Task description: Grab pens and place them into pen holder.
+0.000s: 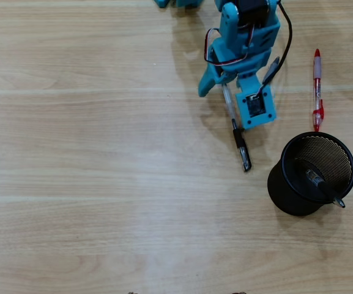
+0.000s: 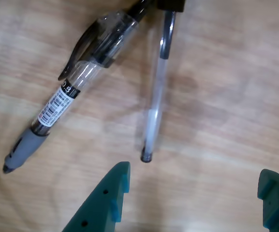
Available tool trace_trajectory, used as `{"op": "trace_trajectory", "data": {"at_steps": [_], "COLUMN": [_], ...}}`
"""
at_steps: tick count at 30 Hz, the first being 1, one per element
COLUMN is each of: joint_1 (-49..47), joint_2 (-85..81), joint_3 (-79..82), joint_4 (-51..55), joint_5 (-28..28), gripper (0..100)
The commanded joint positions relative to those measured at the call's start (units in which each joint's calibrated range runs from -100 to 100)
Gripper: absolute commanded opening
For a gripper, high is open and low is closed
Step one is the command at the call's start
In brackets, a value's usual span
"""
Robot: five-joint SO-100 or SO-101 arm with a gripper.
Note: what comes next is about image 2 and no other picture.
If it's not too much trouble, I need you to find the clear stick pen black grip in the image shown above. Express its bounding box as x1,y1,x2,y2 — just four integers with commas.
139,0,186,163

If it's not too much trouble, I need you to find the clear retractable pen grey grip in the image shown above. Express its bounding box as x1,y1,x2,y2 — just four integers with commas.
2,0,154,174

